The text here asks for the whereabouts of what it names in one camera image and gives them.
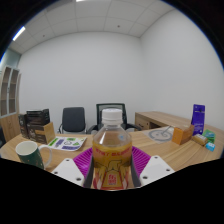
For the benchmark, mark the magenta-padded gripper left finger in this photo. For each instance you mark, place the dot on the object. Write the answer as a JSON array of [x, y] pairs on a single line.
[[68, 171]]

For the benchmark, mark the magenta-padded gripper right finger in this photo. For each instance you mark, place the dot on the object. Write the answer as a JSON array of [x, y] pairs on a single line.
[[155, 170]]

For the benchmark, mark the yellow-labelled drink bottle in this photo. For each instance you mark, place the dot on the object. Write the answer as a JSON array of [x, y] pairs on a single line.
[[111, 156]]

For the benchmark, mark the white printed leaflet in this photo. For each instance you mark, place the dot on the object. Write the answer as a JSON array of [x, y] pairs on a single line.
[[66, 143]]

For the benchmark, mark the round white mat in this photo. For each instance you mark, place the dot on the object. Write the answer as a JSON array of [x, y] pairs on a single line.
[[160, 135]]

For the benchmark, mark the green and white mug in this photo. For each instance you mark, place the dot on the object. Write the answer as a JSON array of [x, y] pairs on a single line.
[[30, 155]]

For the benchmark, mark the orange box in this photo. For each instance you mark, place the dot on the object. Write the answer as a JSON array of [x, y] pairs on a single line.
[[181, 135]]

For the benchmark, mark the dark box with tan panel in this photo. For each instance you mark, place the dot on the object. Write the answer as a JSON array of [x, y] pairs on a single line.
[[41, 133]]

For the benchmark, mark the black mesh office chair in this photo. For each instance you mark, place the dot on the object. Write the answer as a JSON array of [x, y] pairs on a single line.
[[128, 126]]

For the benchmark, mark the wooden side cabinet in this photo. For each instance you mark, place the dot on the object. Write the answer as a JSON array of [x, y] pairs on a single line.
[[156, 118]]

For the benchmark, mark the grey office chair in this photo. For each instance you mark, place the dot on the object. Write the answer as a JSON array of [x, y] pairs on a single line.
[[73, 118]]

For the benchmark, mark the small tan box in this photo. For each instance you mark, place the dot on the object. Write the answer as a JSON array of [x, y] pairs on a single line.
[[200, 139]]

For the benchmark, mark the small light blue box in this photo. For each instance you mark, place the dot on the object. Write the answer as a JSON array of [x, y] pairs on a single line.
[[210, 146]]

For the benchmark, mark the green box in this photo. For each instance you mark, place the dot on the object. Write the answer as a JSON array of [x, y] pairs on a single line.
[[209, 136]]

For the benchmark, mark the tall dark brown box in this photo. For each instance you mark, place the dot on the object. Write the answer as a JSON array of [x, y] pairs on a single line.
[[22, 126]]

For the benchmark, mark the tall purple box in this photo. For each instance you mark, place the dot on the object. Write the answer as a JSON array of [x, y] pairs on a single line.
[[198, 118]]

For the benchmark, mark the wooden glass-door shelf cabinet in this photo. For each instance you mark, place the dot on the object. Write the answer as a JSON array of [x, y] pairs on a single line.
[[9, 100]]

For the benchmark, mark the square ceiling light panel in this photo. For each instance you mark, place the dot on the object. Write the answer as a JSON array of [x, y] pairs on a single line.
[[19, 33]]

